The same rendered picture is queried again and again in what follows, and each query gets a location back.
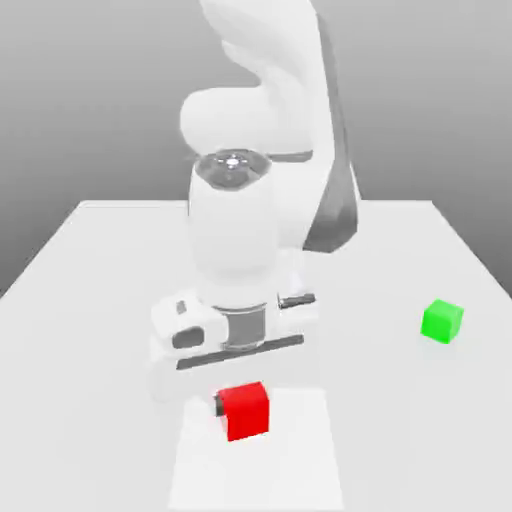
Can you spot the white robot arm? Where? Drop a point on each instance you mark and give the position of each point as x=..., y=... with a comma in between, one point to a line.
x=234, y=224

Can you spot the small red cube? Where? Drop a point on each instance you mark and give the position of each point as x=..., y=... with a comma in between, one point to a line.
x=246, y=412

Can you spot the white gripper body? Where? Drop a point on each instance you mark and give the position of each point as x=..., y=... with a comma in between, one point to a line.
x=240, y=354

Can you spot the small green cube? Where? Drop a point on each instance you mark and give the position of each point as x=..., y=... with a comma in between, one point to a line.
x=441, y=321

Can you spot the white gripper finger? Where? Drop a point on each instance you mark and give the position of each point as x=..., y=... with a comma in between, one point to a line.
x=219, y=406

